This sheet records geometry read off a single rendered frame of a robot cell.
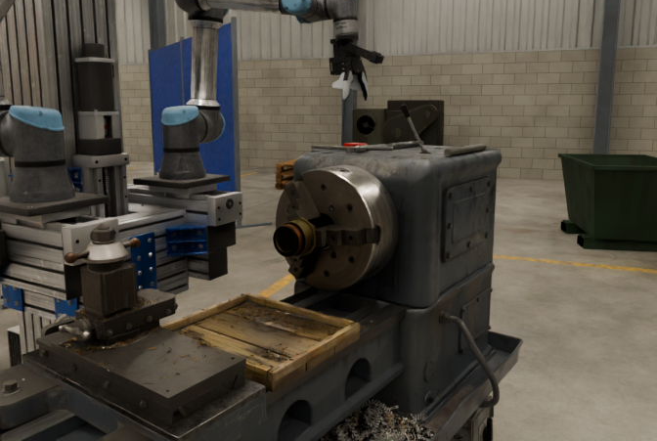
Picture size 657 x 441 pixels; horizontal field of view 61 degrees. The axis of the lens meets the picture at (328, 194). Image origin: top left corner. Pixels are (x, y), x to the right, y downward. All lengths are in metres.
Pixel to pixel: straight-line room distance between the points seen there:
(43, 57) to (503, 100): 10.16
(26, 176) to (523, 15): 10.60
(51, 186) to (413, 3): 10.69
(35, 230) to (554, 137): 10.45
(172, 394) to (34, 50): 1.17
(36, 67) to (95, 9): 0.25
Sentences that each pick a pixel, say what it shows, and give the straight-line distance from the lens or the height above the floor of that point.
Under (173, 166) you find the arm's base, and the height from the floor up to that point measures 1.20.
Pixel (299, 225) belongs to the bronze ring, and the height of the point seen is 1.12.
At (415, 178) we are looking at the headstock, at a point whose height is 1.21.
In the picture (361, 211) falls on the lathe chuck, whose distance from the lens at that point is 1.34.
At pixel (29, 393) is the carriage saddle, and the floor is 0.91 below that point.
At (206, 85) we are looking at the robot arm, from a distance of 1.97.
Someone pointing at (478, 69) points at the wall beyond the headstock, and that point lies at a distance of 11.43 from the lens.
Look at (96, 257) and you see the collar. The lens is 1.07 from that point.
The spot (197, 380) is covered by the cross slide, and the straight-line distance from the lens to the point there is 0.94.
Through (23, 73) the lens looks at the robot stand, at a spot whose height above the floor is 1.49.
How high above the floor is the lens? 1.40
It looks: 9 degrees down
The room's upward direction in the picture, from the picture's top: straight up
